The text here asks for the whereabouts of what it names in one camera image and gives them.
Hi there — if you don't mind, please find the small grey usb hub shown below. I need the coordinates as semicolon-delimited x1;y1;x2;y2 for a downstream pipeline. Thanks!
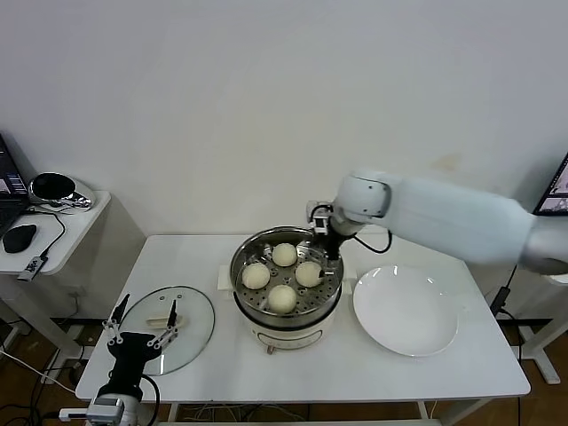
16;258;48;283

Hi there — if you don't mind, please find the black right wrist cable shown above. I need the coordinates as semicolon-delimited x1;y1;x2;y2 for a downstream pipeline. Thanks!
352;228;394;256

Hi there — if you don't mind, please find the thin white cable bundle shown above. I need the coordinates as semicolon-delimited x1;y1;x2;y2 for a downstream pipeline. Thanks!
177;401;320;422

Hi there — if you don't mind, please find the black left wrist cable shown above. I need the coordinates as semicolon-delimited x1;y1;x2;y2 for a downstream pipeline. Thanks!
140;375;161;426

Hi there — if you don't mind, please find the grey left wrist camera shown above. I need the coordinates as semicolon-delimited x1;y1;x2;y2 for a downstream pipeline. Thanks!
86;397;125;421

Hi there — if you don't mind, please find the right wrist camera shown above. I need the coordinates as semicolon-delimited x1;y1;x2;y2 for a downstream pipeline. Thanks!
306;200;333;236

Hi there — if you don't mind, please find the cream electric cooker pot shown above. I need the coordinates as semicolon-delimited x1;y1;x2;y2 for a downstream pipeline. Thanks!
216;255;358;356

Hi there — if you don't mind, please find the black cable adapter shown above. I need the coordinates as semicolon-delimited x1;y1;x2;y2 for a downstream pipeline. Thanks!
489;286;511;314

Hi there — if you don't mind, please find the black usb hub cable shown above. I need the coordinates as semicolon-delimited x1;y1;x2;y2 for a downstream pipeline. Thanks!
20;208;67;264

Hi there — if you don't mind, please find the shiny chrome helmet object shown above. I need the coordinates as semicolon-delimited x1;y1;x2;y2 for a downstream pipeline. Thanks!
27;173;98;217

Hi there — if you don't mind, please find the stainless steel steamer basket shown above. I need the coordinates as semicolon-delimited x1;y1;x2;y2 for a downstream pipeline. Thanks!
229;226;344;324

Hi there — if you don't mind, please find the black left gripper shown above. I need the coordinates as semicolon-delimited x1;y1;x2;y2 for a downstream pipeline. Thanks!
101;293;179;392

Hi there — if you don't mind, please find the white steamed baozi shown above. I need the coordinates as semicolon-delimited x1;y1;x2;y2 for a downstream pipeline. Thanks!
272;242;298;268
294;261;324;288
241;262;272;290
267;284;298;314

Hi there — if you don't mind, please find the round glass pot lid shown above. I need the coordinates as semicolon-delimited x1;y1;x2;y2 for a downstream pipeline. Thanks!
114;285;217;377

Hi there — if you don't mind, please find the open dark laptop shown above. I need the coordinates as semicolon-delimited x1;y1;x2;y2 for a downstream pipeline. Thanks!
0;134;33;239
533;151;568;217

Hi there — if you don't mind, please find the white floor cable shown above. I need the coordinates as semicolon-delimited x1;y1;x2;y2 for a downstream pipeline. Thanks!
0;350;77;394

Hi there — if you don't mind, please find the round white plate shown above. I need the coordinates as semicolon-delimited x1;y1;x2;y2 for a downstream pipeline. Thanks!
352;264;459;358

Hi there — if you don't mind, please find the black computer mouse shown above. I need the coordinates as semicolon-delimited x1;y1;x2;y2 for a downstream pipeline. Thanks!
2;225;38;256

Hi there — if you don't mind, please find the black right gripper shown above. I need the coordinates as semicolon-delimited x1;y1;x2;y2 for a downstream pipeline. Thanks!
315;219;351;281

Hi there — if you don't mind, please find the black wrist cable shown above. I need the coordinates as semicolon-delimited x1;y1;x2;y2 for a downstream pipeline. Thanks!
352;228;394;256
140;375;161;426

